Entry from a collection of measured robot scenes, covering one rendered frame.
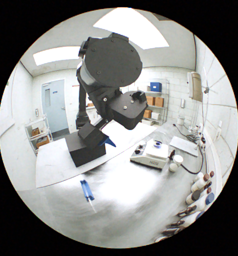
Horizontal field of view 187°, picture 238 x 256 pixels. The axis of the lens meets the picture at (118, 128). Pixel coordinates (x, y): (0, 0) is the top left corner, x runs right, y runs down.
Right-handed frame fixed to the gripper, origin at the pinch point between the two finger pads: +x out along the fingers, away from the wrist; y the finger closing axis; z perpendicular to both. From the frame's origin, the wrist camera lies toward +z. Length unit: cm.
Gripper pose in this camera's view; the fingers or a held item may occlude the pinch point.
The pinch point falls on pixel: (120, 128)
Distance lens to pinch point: 22.0
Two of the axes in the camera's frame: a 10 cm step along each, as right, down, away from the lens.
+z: 6.7, 2.8, -6.9
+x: 3.6, 6.9, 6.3
